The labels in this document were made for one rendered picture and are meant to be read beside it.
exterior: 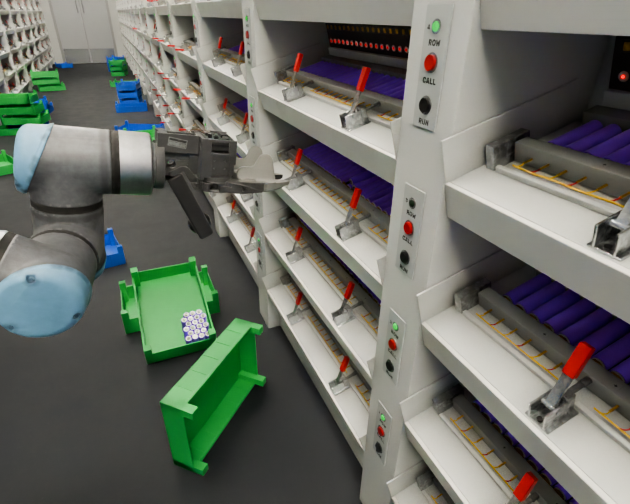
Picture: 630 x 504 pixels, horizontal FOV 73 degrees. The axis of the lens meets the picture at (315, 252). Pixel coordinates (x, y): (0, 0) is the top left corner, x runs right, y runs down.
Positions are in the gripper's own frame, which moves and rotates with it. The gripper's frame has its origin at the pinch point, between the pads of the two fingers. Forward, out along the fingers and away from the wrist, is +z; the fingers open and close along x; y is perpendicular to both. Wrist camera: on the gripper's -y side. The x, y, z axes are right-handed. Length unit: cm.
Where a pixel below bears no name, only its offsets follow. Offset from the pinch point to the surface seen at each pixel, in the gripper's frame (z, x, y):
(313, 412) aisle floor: 20, 4, -62
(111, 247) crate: -25, 118, -67
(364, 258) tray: 11.6, -13.5, -8.2
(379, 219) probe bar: 16.2, -8.7, -3.2
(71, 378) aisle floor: -37, 41, -71
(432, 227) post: 8.2, -30.1, 4.4
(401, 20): 5.7, -18.0, 25.8
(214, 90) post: 12, 109, 3
